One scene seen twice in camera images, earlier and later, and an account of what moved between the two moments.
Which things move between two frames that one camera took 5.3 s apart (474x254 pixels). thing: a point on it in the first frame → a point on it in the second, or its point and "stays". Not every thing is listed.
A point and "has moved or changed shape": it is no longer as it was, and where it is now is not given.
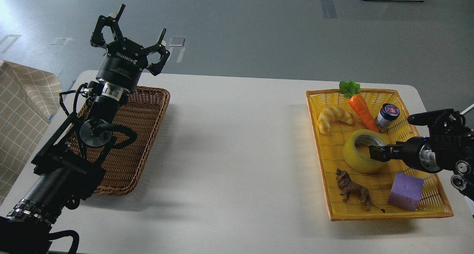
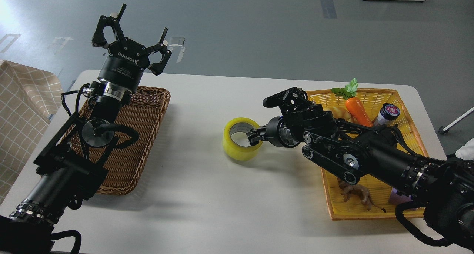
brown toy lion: x=349 y=188 stays
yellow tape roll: x=359 y=162 has moved or changed shape
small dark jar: x=387 y=113 stays
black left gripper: x=124 y=60 stays
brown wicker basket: x=143 y=112 stays
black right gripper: x=417 y=152 → x=280 y=132
